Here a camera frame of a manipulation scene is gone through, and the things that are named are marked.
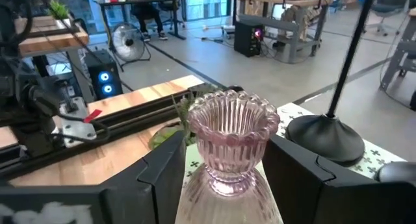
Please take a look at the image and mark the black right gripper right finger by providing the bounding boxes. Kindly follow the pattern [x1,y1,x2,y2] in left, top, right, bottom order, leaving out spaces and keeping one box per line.
[263,134,416,224]

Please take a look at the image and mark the grey metal mounting plate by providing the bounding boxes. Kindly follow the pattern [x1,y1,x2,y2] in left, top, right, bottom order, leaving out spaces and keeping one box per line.
[59,96,98,149]

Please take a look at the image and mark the round floor fan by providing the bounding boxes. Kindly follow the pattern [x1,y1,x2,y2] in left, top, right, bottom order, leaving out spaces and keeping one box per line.
[110,21,152,72]

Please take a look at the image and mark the black desk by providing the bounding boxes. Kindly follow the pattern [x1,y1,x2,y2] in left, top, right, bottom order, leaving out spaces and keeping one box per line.
[94,0,188,42]

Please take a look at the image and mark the computer tower pink light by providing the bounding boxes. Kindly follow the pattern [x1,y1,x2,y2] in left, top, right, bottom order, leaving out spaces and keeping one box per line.
[233,19,265,58]

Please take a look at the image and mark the black aluminium table frame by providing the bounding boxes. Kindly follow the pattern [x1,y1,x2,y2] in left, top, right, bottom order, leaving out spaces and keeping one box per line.
[0,82,222,182]

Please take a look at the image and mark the pink glass candle holder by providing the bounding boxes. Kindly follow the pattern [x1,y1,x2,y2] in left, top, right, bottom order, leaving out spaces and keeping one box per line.
[174,89,284,224]

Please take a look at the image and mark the small green plant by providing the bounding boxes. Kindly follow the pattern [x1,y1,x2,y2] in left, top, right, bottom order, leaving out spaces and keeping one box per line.
[48,0,71,21]

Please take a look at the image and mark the wooden table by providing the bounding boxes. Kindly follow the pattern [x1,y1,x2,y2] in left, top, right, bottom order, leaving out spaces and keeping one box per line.
[14,15,90,58]

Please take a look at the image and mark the grey workbench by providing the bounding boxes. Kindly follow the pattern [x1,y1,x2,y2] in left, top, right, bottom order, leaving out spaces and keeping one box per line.
[236,0,335,64]

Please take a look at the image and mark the potted succulent plant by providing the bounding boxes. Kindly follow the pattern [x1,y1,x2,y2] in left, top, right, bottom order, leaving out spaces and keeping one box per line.
[148,89,202,150]

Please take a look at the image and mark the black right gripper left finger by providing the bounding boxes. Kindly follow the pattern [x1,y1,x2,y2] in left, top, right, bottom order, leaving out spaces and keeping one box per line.
[0,131,187,224]

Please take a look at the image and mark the computer tower blue lights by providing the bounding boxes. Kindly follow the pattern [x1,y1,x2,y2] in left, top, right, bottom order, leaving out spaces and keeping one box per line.
[84,49,124,101]

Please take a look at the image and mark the person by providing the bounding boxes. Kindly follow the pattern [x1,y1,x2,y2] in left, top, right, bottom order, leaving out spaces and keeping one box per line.
[129,0,169,42]

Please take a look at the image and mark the grey desk legs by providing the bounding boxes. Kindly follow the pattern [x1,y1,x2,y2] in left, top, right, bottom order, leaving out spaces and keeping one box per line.
[378,8,416,92]

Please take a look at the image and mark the office chair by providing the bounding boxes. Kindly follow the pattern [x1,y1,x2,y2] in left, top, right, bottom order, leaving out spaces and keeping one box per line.
[363,0,410,36]

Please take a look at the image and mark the black candlestick holder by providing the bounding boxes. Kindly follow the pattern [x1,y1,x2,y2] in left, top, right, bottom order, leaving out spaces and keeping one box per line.
[285,0,376,168]
[376,160,416,185]

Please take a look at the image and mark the red tag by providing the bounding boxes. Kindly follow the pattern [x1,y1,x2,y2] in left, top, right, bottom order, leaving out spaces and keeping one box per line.
[83,108,103,123]

